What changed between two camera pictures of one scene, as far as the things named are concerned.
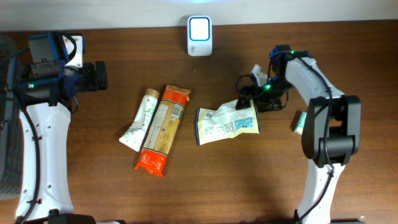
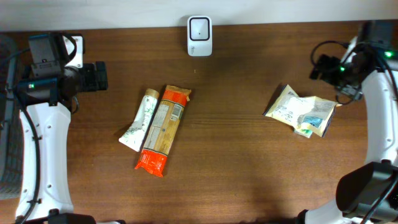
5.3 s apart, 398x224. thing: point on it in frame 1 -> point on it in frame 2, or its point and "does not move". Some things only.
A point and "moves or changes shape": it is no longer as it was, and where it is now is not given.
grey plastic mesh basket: x=11 y=131 does not move
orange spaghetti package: x=153 y=158 does not move
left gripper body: x=89 y=77 does not move
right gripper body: x=268 y=94 -> x=335 y=75
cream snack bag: x=226 y=121 moves or changes shape
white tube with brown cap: x=134 y=135 does not move
